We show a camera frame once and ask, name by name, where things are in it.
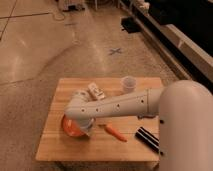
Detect wooden table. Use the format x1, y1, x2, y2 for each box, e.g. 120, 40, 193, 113
36, 78, 159, 164

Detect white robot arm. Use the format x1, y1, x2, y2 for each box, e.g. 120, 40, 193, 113
65, 80, 213, 171

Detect long wall shelf unit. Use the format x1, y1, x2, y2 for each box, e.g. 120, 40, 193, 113
118, 0, 213, 86

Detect small white carton box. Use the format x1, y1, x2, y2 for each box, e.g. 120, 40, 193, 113
88, 82, 105, 100

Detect orange ceramic bowl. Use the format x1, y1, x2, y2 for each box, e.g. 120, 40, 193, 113
61, 116, 85, 137

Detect black striped rectangular block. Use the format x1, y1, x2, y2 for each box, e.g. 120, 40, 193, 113
135, 127, 159, 153

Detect blue sponge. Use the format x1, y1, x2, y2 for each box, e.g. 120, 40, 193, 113
137, 115, 156, 120

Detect white equipment base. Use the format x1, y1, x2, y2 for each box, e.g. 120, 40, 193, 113
55, 0, 84, 11

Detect orange carrot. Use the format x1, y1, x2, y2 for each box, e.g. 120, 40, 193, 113
105, 124, 127, 142

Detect black box on floor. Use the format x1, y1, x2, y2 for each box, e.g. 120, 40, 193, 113
121, 17, 141, 33

